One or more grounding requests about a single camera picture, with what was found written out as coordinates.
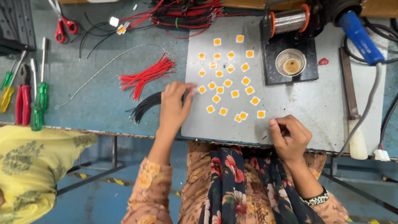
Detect yellow handled screwdriver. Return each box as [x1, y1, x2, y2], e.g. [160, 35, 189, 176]
[0, 51, 27, 113]

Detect bundle of short red wires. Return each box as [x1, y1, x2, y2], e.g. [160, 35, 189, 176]
[118, 52, 177, 102]

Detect black iron holder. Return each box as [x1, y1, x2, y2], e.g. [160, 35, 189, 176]
[309, 0, 364, 28]

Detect heap of red black wires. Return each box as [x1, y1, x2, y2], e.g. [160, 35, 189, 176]
[119, 0, 251, 40]

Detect brown floral dress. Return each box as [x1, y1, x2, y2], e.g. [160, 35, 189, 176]
[121, 141, 349, 224]

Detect black soldering stand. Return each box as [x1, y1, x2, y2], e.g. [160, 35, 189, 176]
[259, 0, 320, 86]

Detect white plastic connector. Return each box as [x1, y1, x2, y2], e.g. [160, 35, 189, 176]
[374, 149, 391, 162]

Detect solder spool orange ends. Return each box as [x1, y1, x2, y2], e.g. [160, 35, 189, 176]
[269, 4, 311, 38]

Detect person's left hand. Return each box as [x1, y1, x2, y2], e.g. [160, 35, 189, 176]
[158, 80, 198, 134]

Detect thin grey solder wire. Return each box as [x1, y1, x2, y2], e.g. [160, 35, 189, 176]
[54, 43, 170, 110]

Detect loose thin black wires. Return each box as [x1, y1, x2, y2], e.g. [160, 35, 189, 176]
[69, 12, 125, 61]

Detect round flux cup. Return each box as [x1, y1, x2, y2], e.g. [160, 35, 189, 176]
[275, 48, 307, 78]

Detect silver beaded bracelet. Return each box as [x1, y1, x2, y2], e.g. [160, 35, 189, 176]
[301, 186, 330, 206]

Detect green handled screwdriver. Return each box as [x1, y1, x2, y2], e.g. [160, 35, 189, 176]
[29, 58, 43, 132]
[35, 37, 50, 112]

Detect black floral scarf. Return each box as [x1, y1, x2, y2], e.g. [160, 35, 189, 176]
[198, 147, 318, 224]

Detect black slotted metal rack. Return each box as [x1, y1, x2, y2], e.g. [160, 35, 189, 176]
[0, 0, 37, 56]

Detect group of white LED chips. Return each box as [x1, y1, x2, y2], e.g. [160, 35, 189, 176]
[197, 34, 267, 124]

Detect grey power cable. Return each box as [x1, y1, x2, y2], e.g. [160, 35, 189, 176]
[337, 62, 383, 158]

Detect person's right hand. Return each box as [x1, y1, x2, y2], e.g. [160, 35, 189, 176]
[269, 115, 313, 163]

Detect blue handled soldering iron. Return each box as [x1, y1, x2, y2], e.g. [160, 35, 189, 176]
[338, 11, 386, 66]

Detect black metal table frame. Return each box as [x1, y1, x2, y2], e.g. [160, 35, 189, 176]
[57, 135, 127, 197]

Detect metal file white handle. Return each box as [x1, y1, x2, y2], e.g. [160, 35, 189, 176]
[339, 47, 369, 160]

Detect wooden board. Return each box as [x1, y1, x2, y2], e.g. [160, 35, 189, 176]
[222, 0, 398, 18]

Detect small green screwdriver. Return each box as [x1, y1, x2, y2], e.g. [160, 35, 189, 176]
[0, 60, 16, 91]

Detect grey metal work plate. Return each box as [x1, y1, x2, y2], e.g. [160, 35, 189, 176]
[181, 16, 390, 153]

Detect red handled scissors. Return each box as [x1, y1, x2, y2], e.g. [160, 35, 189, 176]
[47, 0, 79, 44]

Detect bundle of short black wires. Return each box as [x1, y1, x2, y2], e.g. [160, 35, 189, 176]
[125, 90, 190, 125]

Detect red handled pliers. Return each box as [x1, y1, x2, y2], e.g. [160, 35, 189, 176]
[15, 64, 32, 126]

